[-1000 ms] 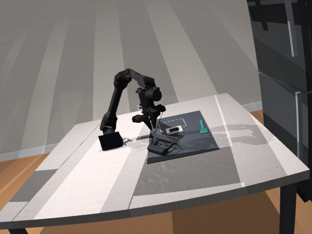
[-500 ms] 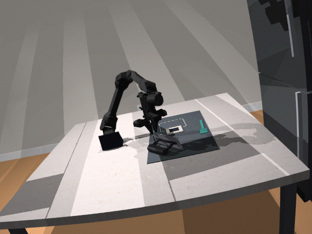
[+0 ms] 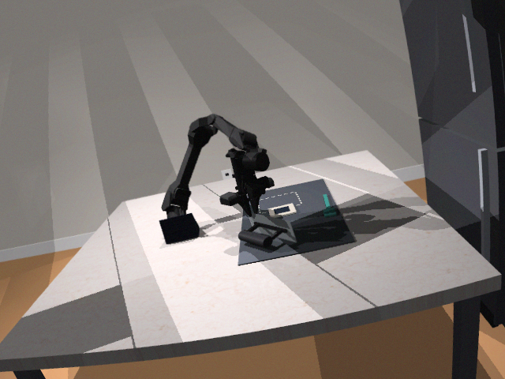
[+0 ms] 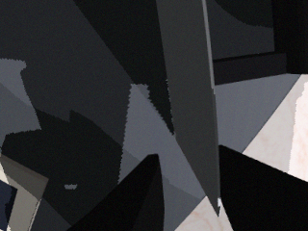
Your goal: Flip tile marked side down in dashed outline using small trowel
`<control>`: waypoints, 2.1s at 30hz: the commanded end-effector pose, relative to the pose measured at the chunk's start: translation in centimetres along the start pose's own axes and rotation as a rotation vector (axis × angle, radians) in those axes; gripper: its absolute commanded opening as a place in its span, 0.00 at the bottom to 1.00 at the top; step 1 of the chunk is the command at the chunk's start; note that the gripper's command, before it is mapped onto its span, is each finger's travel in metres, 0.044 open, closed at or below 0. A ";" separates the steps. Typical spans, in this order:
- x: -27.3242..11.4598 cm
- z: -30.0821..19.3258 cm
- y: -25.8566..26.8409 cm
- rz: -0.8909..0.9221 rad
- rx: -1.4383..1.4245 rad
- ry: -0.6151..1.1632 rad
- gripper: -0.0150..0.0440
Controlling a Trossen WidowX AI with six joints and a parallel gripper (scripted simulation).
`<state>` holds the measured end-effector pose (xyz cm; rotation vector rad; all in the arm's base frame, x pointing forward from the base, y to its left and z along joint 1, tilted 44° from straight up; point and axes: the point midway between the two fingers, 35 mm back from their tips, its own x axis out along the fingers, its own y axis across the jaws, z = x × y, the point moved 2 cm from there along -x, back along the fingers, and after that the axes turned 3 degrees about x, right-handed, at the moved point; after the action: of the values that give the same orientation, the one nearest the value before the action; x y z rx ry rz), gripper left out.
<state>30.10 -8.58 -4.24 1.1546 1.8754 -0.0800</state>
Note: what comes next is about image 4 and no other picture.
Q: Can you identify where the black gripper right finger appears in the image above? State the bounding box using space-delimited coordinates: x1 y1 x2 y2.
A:
218 145 308 231

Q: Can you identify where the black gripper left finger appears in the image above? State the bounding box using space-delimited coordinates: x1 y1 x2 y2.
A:
65 154 165 231

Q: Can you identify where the cream square tile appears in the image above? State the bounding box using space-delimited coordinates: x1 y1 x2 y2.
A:
0 153 49 231

